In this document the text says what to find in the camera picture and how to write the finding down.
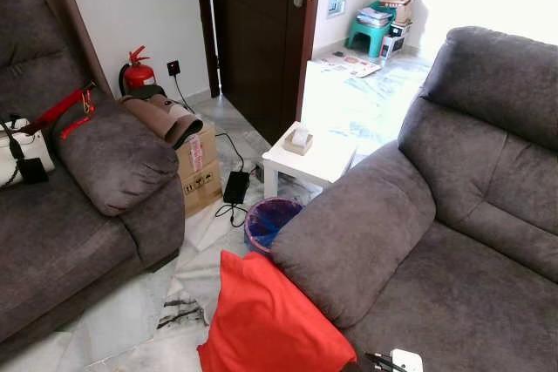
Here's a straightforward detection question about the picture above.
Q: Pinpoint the red pillow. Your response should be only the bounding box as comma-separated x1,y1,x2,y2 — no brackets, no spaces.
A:
197,250,357,372

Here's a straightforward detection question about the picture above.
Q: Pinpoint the grey fabric sofa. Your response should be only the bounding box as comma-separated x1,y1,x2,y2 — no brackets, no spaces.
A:
270,26,558,372
0,0,187,361

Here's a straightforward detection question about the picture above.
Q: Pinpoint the printed floor mat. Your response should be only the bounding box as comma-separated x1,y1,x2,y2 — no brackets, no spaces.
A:
318,52,382,78

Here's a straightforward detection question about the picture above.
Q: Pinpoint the small white box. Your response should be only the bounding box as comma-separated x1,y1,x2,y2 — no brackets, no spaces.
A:
381,24,411,57

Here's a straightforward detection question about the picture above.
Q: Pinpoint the green plastic stool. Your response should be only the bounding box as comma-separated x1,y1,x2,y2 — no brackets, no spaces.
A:
346,2,395,58

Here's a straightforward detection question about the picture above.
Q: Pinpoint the stack of papers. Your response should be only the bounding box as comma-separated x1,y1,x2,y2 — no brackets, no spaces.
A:
356,6,393,29

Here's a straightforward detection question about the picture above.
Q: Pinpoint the white side table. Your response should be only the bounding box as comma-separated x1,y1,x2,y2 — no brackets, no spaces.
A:
262,121,358,199

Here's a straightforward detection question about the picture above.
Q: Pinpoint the beige tissue box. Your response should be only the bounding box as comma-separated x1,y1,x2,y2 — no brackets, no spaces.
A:
283,126,315,157

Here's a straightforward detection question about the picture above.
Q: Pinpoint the purple waste bin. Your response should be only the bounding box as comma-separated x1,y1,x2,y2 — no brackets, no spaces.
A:
244,197,304,256

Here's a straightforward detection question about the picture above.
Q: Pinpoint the black power adapter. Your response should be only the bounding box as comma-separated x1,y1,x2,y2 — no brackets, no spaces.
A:
223,170,251,206

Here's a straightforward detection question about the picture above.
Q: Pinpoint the dark brown wooden door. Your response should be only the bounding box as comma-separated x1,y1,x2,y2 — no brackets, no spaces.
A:
194,0,324,145

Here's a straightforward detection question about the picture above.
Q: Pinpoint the cardboard box with black prints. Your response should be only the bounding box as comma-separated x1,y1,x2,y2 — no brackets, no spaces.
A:
181,163,224,218

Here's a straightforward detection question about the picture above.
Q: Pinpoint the cardboard box with red tape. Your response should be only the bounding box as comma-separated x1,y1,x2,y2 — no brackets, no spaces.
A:
174,124,219,183

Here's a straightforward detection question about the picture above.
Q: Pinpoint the brown rolled cloth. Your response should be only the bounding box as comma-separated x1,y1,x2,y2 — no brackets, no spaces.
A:
119,93,204,149

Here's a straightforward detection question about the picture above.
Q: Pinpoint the red fire extinguisher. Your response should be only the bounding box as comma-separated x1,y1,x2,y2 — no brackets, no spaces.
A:
119,45,158,98

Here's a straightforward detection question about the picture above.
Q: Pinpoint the black handbag tag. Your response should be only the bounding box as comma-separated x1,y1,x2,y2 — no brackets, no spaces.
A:
17,159,49,186

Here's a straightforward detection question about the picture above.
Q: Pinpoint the white handbag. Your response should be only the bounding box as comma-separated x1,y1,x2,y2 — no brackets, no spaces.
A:
0,118,56,188

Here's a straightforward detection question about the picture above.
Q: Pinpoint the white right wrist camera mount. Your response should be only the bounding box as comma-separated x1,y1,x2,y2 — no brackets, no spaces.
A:
390,348,425,372

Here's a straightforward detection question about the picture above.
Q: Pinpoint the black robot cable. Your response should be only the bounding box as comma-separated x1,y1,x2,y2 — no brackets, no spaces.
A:
364,351,406,372

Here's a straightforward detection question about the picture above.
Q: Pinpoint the black power cable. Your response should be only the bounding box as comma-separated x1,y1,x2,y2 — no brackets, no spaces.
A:
174,74,264,228

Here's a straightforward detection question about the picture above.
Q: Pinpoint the red strap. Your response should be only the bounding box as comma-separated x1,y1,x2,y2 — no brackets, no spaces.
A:
35,83,97,140

